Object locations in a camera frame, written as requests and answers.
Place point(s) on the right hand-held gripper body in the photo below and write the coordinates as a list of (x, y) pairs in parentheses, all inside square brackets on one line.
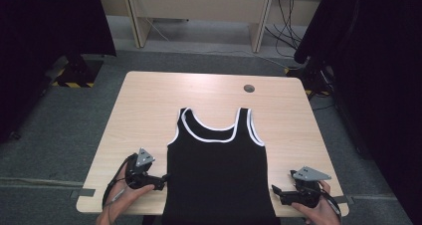
[(312, 174)]

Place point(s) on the black tank top white trim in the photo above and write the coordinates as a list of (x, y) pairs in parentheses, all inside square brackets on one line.
[(217, 172)]

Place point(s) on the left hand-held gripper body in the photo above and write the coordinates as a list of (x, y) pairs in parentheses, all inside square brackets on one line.
[(143, 158)]

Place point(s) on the person's right hand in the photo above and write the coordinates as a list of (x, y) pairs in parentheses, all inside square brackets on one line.
[(320, 211)]

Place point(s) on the person's left hand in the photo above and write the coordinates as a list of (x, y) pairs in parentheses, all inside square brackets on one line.
[(121, 196)]

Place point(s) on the black curtain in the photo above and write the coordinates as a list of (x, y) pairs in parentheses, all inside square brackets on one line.
[(40, 36), (381, 69)]

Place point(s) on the beige wooden desk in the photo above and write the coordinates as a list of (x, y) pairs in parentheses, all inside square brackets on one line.
[(199, 2)]

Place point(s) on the black stand base hazard tape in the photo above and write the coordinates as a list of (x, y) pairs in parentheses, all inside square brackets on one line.
[(78, 74), (315, 77)]

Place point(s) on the grey tape strip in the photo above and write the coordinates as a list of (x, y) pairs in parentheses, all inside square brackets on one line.
[(343, 199), (83, 192)]

